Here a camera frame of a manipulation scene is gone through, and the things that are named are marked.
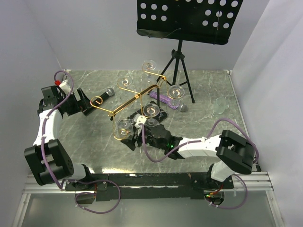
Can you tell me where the purple glitter microphone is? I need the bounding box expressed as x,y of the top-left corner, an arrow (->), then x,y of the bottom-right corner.
148,91 -> 188,112

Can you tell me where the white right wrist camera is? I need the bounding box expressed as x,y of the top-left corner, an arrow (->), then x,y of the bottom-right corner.
134,113 -> 147,135

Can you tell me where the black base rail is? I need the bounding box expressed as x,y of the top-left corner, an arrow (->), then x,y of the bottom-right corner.
65,172 -> 234,201

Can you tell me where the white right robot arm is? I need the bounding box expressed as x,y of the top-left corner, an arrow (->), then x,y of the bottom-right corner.
119,123 -> 258,189

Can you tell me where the black marble rack base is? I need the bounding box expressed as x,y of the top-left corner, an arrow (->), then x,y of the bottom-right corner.
127,101 -> 168,123

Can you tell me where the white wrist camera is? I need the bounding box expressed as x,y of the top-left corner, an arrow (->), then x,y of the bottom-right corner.
134,113 -> 147,135
54,79 -> 71,95

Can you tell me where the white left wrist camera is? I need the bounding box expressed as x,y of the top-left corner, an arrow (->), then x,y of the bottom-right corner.
54,79 -> 71,95

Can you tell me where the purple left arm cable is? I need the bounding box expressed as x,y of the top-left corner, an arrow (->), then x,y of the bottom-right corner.
40,70 -> 121,215

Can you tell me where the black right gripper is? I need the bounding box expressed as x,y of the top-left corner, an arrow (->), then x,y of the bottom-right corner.
121,124 -> 166,151

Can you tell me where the black microphone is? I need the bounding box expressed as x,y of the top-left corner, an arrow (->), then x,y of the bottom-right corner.
95,88 -> 115,104

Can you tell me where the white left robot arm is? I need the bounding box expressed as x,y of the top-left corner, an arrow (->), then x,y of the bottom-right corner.
24,86 -> 93,190

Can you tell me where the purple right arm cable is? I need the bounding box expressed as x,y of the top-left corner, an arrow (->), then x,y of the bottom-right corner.
141,118 -> 260,211

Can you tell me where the gold wine glass rack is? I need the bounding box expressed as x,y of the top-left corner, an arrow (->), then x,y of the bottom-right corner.
90,62 -> 186,141

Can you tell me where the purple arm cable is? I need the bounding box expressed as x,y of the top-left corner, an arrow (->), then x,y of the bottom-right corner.
40,70 -> 121,215
141,118 -> 260,211

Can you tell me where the black music stand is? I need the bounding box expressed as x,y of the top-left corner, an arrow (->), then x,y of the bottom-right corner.
136,0 -> 243,97

